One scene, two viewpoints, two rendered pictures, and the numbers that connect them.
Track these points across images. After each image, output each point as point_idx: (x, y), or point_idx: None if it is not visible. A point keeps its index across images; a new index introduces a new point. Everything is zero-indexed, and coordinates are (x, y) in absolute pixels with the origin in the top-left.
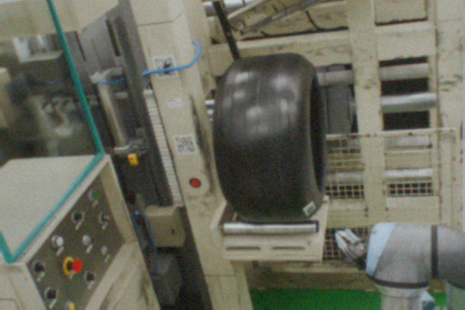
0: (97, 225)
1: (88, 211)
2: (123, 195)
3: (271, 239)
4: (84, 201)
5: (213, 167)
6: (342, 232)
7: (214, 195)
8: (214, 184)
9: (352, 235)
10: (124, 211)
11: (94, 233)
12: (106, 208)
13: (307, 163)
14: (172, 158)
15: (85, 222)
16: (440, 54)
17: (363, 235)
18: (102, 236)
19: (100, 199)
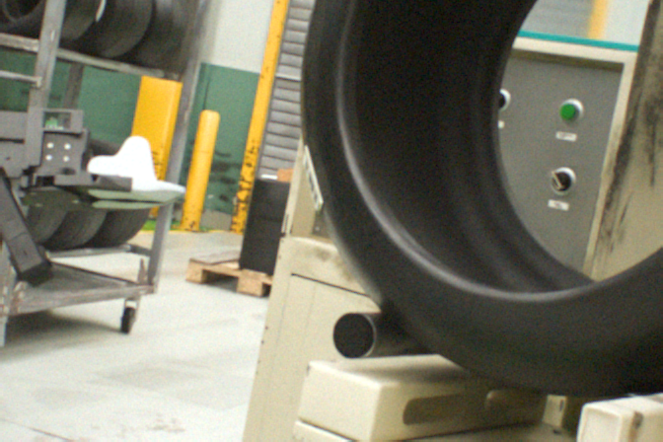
0: (539, 180)
1: (538, 129)
2: (610, 173)
3: (416, 359)
4: (543, 103)
5: (651, 189)
6: (170, 184)
7: (595, 256)
8: (618, 230)
9: (118, 153)
10: (594, 211)
11: (521, 183)
12: (590, 183)
13: None
14: None
15: (515, 138)
16: None
17: (73, 115)
18: (534, 212)
19: (587, 146)
